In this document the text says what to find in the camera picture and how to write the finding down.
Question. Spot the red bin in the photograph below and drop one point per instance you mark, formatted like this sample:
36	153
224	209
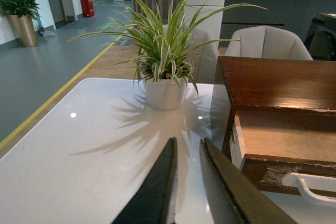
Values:
87	8

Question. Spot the grey armchair right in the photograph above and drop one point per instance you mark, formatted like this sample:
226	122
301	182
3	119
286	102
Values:
267	42

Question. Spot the grey armchair behind plant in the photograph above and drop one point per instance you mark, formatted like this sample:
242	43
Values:
188	53

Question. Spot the dark wooden drawer cabinet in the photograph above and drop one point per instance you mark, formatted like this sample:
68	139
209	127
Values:
241	83

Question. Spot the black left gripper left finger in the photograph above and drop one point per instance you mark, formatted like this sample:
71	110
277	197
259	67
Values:
155	200

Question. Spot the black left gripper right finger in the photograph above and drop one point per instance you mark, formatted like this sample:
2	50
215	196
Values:
232	198

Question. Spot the grey counter with white top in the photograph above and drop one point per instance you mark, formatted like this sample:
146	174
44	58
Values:
292	15

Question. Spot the green plant in gold planter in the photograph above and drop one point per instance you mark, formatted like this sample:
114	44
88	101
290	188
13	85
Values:
21	13

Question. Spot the black chair far right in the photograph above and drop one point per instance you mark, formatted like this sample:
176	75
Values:
320	39

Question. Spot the spider plant in white pot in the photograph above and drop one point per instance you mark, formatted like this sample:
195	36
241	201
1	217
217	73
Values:
144	28

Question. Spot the broom with blue handle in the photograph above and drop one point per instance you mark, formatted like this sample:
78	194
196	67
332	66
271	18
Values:
42	30

